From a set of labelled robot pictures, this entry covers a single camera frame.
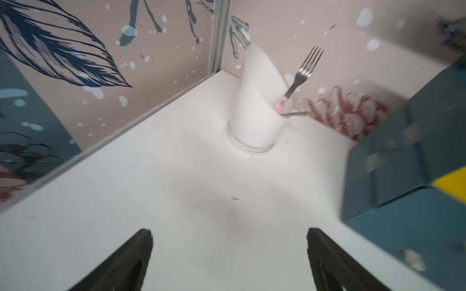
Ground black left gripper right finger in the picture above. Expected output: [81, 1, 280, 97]
[307, 228, 390, 291]

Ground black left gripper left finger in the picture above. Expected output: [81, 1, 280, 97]
[70, 229, 154, 291]

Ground teal drawer cabinet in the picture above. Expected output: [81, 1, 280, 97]
[341, 57, 466, 291]

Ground yellow drawer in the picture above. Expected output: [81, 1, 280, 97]
[432, 167, 466, 204]

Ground white utensil cup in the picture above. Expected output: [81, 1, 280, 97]
[228, 45, 288, 154]

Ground metal fork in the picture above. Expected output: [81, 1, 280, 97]
[275, 46, 325, 113]

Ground aluminium left corner post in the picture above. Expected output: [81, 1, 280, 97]
[208, 0, 234, 76]

